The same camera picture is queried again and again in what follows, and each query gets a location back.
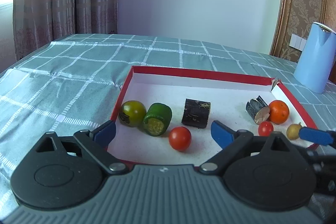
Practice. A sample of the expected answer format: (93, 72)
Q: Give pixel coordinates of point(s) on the red shallow cardboard tray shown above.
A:
(227, 94)

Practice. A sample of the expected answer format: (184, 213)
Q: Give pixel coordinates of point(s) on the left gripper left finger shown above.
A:
(60, 172)

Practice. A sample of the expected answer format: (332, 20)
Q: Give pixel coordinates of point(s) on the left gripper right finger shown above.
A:
(266, 172)

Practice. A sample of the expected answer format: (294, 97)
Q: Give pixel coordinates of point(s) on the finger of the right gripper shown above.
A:
(317, 136)

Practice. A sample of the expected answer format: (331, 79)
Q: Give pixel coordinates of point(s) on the brown longan fruit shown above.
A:
(292, 131)

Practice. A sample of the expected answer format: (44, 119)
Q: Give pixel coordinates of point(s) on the green cucumber piece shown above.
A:
(157, 119)

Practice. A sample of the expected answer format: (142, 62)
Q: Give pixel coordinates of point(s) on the dark sugarcane piece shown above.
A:
(196, 113)
(258, 110)

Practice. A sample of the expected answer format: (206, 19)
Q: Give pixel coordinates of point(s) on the light blue kettle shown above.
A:
(317, 58)

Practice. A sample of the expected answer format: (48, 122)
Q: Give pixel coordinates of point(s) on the teal checked bedsheet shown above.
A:
(73, 84)

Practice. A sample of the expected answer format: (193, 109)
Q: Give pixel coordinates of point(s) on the red cherry tomato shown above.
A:
(180, 138)
(265, 128)

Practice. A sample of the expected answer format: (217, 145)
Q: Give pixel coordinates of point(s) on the green tomato in tray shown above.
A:
(132, 113)

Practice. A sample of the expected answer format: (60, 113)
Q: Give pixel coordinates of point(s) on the white wall switch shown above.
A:
(297, 42)

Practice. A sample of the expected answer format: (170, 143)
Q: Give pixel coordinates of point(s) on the gold wall trim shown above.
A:
(281, 28)

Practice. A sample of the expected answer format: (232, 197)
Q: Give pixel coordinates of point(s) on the orange tangerine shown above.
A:
(279, 112)

